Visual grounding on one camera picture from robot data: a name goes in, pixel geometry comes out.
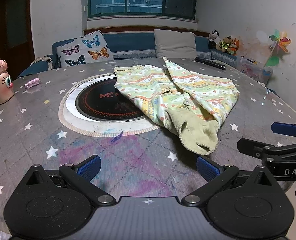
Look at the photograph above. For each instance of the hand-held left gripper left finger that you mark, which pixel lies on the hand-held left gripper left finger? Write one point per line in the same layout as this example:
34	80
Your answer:
89	168

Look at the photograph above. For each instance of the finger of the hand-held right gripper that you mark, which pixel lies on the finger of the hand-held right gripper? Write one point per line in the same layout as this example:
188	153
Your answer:
285	128
253	147

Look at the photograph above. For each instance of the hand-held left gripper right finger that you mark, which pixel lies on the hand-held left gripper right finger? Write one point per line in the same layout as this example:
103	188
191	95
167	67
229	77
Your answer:
207	169

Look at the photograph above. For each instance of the patterned green child's garment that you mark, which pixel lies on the patterned green child's garment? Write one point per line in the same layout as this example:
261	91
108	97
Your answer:
200	85

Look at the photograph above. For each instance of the black round induction cooktop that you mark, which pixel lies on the black round induction cooktop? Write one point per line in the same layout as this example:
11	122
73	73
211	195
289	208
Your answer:
97	105

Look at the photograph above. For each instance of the clear plastic storage box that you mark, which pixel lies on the clear plastic storage box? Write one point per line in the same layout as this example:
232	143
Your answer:
253	71

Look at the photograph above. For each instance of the grey star print tablecloth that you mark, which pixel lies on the grey star print tablecloth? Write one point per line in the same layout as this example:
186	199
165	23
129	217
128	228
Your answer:
32	130

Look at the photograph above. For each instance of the colourful pinwheel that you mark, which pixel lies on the colourful pinwheel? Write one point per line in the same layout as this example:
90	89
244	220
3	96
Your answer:
280	42

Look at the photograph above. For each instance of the black remote control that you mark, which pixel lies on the black remote control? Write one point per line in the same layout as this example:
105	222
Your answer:
210	63

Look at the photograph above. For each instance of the orange plush toy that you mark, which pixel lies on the orange plush toy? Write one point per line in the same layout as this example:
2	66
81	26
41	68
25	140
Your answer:
235	45

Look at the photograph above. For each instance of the brown bear plush toy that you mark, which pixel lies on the brown bear plush toy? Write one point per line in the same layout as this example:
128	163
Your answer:
225	45

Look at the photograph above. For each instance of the panda plush toy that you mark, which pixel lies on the panda plush toy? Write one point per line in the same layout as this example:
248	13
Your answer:
214	38

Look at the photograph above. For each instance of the butterfly print pillow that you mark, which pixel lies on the butterfly print pillow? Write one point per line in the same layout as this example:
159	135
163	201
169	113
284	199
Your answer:
82	50

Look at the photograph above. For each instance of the pink cartoon face bottle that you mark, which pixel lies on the pink cartoon face bottle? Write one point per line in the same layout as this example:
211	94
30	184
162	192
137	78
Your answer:
1	87

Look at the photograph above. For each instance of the plain beige pillow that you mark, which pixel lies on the plain beige pillow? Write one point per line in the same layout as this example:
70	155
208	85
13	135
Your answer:
174	43

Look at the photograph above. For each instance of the blue sofa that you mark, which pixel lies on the blue sofa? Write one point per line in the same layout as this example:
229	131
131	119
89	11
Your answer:
130	42

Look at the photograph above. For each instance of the dark wooden door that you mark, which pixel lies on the dark wooden door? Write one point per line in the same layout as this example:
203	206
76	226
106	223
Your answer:
12	30

